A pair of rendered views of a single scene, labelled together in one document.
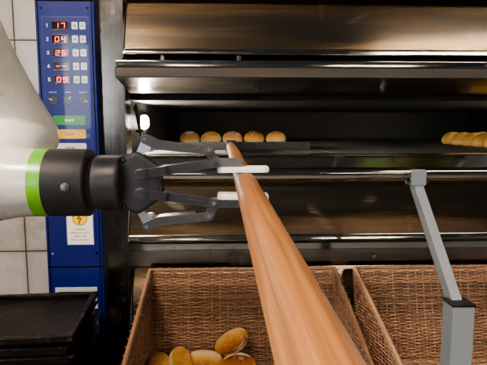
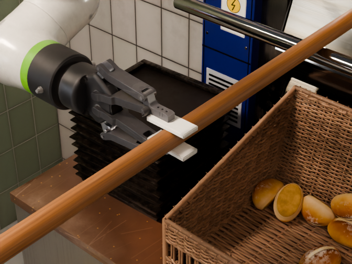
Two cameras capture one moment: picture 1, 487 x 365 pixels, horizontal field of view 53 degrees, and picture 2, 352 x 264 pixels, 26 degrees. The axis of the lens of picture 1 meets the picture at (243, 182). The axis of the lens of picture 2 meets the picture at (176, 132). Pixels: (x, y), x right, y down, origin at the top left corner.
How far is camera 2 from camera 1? 0.80 m
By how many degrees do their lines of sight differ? 49
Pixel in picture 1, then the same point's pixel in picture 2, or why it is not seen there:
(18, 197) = (18, 83)
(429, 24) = not seen: outside the picture
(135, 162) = (94, 83)
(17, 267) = (181, 32)
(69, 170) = (44, 77)
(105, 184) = (66, 97)
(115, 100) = not seen: outside the picture
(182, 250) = (338, 78)
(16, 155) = (20, 48)
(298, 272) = not seen: outside the picture
